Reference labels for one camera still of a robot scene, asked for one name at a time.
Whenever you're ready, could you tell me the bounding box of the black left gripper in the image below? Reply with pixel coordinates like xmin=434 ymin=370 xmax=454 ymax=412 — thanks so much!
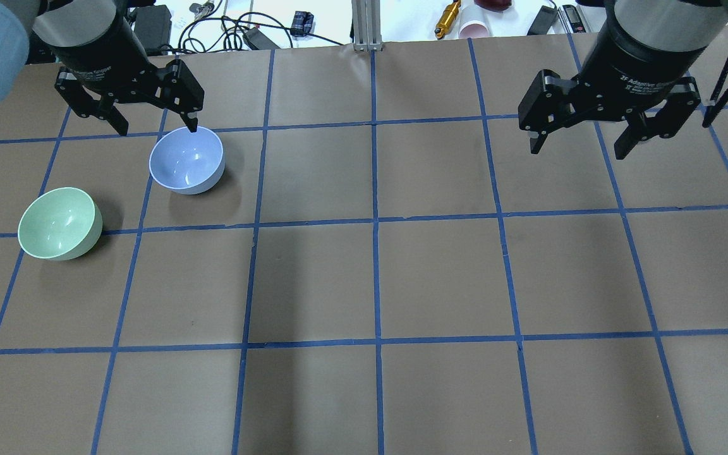
xmin=34 ymin=1 xmax=205 ymax=136

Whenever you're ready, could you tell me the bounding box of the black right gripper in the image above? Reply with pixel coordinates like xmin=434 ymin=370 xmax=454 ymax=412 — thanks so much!
xmin=518 ymin=1 xmax=728 ymax=159

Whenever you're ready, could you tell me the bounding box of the green bowl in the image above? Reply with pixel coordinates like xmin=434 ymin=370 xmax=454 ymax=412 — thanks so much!
xmin=17 ymin=187 xmax=103 ymax=261

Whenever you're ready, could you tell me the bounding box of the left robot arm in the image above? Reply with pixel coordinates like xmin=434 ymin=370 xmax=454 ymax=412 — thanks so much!
xmin=0 ymin=1 xmax=205 ymax=136

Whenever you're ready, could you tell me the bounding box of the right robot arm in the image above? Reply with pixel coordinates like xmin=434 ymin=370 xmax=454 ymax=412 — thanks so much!
xmin=518 ymin=1 xmax=728 ymax=159

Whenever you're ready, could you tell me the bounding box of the blue bowl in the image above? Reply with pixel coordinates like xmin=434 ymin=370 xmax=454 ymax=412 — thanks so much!
xmin=149 ymin=126 xmax=226 ymax=195

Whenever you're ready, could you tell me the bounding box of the black power adapter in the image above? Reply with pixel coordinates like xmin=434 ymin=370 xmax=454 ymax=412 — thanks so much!
xmin=132 ymin=5 xmax=173 ymax=56

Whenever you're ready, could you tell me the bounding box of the black remote device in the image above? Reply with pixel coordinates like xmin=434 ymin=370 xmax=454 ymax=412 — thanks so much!
xmin=527 ymin=6 xmax=558 ymax=35

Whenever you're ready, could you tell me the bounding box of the red mango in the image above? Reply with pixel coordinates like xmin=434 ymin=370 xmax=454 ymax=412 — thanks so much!
xmin=473 ymin=0 xmax=513 ymax=13

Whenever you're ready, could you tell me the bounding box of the pink paper cup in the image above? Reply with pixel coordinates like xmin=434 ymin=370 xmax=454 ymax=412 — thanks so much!
xmin=458 ymin=18 xmax=492 ymax=39

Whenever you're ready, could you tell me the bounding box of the small blue black device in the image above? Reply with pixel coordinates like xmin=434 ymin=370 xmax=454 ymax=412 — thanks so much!
xmin=289 ymin=11 xmax=315 ymax=38

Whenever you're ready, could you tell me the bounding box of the black cable bundle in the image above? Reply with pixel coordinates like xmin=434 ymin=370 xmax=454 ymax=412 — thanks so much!
xmin=178 ymin=0 xmax=346 ymax=54

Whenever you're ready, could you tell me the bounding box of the aluminium frame post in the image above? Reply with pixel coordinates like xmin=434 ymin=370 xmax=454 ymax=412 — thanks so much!
xmin=351 ymin=0 xmax=382 ymax=52

